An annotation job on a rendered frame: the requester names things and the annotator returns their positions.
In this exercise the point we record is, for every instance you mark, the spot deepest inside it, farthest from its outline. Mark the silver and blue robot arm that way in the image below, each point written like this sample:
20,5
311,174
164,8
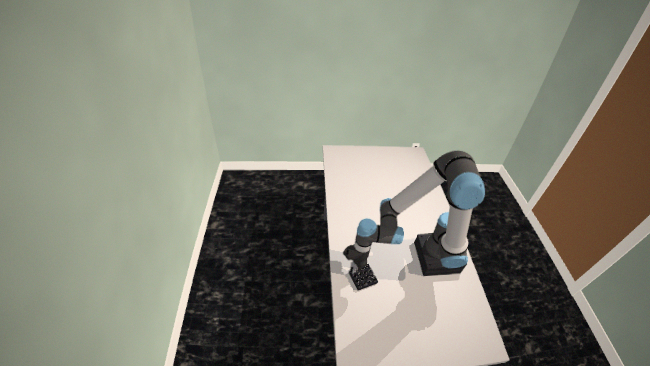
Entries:
466,191

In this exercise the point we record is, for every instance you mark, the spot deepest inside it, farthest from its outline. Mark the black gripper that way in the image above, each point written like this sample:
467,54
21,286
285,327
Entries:
356,253

